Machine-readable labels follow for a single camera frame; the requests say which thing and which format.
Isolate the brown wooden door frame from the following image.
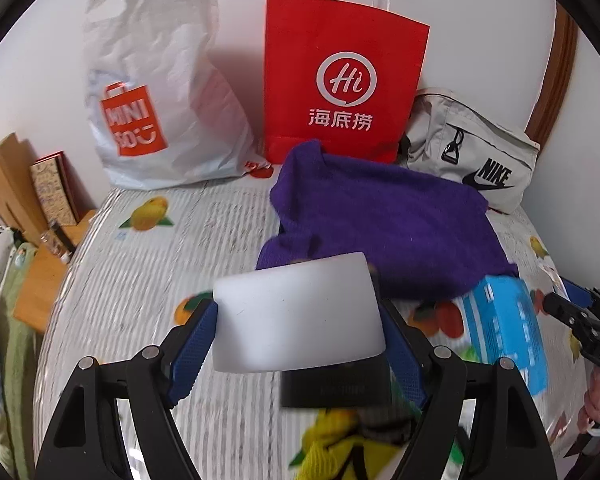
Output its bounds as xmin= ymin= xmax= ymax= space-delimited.
xmin=526 ymin=3 xmax=579 ymax=150

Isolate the grey Nike pouch bag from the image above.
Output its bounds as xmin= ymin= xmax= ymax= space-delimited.
xmin=405 ymin=88 xmax=540 ymax=214

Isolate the white sponge block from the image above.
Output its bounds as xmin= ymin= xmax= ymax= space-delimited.
xmin=212 ymin=252 xmax=386 ymax=374

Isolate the red Haidilao paper bag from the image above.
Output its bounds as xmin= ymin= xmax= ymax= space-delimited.
xmin=263 ymin=0 xmax=430 ymax=164

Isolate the yellow mesh pouch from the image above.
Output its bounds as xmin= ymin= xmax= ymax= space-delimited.
xmin=289 ymin=402 xmax=422 ymax=479

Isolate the patterned book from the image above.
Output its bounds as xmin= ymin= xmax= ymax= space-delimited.
xmin=30 ymin=151 xmax=82 ymax=226

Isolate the white Miniso plastic bag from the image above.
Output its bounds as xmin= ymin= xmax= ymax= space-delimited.
xmin=83 ymin=0 xmax=266 ymax=190

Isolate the person's right hand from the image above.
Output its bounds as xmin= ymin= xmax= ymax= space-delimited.
xmin=578 ymin=367 xmax=600 ymax=434

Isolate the purple towel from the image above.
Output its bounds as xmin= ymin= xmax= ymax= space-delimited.
xmin=257 ymin=141 xmax=518 ymax=300

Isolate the blue tissue pack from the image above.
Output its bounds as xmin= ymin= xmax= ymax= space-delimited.
xmin=460 ymin=276 xmax=548 ymax=396

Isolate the fruit print tablecloth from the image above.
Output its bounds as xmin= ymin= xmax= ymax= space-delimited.
xmin=32 ymin=173 xmax=589 ymax=480

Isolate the dark green tea tin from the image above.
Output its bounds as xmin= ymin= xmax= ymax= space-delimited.
xmin=279 ymin=354 xmax=391 ymax=408

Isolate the wooden headboard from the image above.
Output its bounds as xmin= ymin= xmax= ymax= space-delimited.
xmin=0 ymin=132 xmax=47 ymax=245

